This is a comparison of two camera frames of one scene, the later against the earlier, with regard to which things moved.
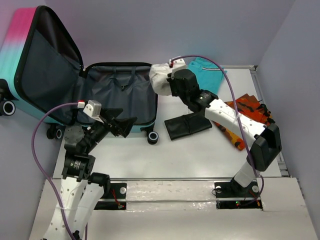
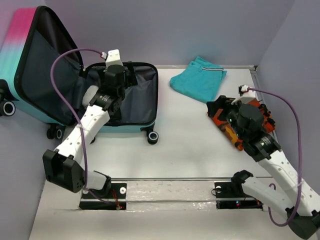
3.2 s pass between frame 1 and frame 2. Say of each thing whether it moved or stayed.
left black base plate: stayed
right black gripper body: moved
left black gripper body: moved
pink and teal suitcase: stayed
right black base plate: stayed
